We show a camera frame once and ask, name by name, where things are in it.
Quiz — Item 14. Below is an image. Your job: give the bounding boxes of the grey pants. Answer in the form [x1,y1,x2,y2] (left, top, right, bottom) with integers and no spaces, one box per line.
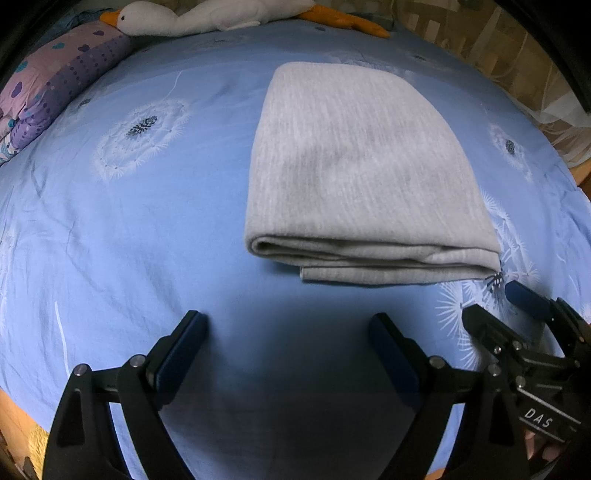
[244,61,504,286]

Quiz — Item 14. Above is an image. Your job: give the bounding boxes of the blue dandelion print bedsheet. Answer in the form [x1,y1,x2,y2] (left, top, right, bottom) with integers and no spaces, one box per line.
[0,9,591,480]

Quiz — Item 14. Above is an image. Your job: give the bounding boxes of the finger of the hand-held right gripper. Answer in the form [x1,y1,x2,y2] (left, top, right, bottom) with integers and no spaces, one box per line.
[505,281,591,356]
[462,305,532,365]

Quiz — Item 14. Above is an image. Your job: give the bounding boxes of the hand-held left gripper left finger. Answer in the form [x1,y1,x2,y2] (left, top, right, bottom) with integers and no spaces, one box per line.
[41,310,208,480]

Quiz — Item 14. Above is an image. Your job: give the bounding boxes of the person's right hand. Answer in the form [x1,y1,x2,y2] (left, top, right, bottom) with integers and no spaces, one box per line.
[524,427,561,462]

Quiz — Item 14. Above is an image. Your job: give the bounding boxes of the yellow floor mat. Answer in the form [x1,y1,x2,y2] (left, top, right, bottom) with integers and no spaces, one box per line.
[21,422,51,480]

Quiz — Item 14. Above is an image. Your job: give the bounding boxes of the white goose plush toy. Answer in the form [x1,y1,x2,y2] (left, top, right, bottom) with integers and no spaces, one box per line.
[99,0,391,38]

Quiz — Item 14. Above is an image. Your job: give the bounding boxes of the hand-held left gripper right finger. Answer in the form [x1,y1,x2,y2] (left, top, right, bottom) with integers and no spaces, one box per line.
[367,313,532,480]

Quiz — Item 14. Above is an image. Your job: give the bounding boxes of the beige sheer curtain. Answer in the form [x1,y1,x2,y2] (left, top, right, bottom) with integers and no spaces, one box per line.
[392,0,591,162]

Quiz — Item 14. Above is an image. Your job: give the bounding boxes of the pink purple heart pillow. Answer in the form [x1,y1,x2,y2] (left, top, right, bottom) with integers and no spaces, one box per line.
[0,21,134,167]

